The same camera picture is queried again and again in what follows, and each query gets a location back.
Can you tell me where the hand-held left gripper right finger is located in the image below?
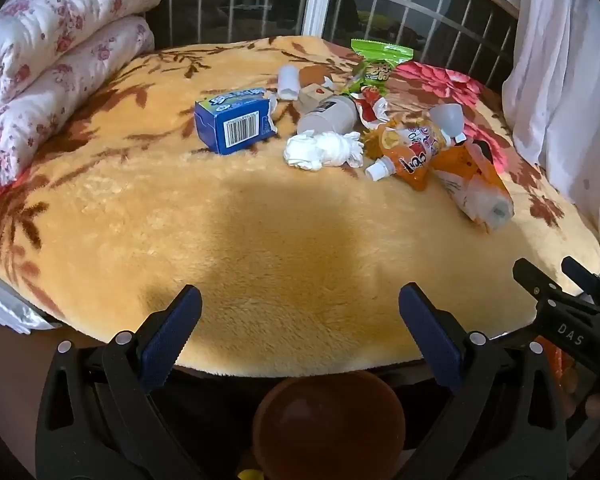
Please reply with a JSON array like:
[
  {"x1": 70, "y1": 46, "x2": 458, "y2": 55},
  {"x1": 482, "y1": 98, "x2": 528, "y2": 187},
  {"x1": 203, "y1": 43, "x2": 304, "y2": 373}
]
[{"x1": 398, "y1": 282, "x2": 568, "y2": 480}]

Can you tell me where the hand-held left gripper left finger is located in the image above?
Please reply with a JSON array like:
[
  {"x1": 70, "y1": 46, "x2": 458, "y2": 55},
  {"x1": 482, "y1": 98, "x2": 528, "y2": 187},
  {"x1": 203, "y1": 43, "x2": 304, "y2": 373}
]
[{"x1": 36, "y1": 284, "x2": 203, "y2": 480}]

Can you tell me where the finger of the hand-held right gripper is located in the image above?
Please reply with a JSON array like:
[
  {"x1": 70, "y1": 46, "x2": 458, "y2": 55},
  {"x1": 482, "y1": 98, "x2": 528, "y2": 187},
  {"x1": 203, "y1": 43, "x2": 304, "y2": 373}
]
[
  {"x1": 512, "y1": 258, "x2": 566, "y2": 307},
  {"x1": 561, "y1": 256, "x2": 600, "y2": 312}
]

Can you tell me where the orange and white packet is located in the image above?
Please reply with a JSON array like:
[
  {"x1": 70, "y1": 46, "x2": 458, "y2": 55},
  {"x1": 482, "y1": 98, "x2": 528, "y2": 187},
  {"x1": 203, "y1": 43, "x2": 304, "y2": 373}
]
[{"x1": 432, "y1": 141, "x2": 515, "y2": 233}]

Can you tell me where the orange drink pouch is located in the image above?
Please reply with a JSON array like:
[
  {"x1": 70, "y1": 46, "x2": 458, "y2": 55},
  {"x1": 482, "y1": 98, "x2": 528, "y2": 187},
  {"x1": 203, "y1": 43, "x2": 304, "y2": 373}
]
[{"x1": 364, "y1": 117, "x2": 453, "y2": 193}]

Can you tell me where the white tissue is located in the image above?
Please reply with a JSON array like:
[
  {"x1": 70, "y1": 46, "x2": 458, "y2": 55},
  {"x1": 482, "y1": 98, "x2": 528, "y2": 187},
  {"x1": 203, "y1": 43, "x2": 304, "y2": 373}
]
[{"x1": 284, "y1": 130, "x2": 365, "y2": 172}]

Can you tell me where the blue cardboard carton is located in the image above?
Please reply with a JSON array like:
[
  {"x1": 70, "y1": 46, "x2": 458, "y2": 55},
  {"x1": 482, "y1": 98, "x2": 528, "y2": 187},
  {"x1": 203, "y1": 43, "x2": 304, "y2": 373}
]
[{"x1": 194, "y1": 87, "x2": 279, "y2": 155}]

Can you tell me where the red and white wrapper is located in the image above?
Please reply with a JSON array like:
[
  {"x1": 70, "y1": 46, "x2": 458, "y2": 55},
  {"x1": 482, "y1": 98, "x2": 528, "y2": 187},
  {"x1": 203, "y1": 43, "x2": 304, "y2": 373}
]
[{"x1": 355, "y1": 87, "x2": 392, "y2": 131}]

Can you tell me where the green snack packet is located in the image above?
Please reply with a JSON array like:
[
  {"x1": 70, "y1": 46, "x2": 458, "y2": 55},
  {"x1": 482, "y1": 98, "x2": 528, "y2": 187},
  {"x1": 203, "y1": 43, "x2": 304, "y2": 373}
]
[{"x1": 341, "y1": 38, "x2": 415, "y2": 98}]

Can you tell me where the silver plastic sheet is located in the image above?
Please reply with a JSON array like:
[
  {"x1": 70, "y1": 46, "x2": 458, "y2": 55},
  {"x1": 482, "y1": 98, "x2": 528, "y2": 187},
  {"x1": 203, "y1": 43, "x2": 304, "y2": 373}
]
[{"x1": 0, "y1": 265, "x2": 62, "y2": 336}]

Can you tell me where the translucent plastic cup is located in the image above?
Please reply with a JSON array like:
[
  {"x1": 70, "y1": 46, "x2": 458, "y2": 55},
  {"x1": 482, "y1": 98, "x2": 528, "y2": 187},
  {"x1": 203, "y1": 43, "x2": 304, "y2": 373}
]
[{"x1": 427, "y1": 103, "x2": 467, "y2": 143}]

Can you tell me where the white curtain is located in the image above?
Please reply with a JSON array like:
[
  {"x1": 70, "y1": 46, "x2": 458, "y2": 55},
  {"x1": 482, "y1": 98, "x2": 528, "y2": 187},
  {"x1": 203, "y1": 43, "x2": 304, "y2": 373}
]
[{"x1": 502, "y1": 0, "x2": 600, "y2": 276}]

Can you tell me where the small cardboard box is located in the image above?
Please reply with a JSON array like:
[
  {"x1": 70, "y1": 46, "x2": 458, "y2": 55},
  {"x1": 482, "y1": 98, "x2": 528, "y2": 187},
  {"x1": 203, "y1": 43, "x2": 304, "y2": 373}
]
[{"x1": 300, "y1": 84, "x2": 337, "y2": 111}]

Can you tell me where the rolled white paper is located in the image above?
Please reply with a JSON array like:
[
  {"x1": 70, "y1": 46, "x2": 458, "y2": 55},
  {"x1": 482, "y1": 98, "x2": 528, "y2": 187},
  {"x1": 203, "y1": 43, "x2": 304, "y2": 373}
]
[{"x1": 277, "y1": 64, "x2": 301, "y2": 101}]

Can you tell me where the folded pink floral quilt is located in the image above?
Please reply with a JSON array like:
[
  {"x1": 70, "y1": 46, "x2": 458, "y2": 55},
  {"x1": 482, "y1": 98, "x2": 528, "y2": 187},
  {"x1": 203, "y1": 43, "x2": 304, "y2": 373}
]
[{"x1": 0, "y1": 0, "x2": 166, "y2": 191}]

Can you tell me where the window with metal bars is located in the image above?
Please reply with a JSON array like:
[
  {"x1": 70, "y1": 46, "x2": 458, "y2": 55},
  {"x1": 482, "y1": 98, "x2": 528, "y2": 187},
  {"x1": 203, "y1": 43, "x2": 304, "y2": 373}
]
[{"x1": 145, "y1": 0, "x2": 526, "y2": 101}]

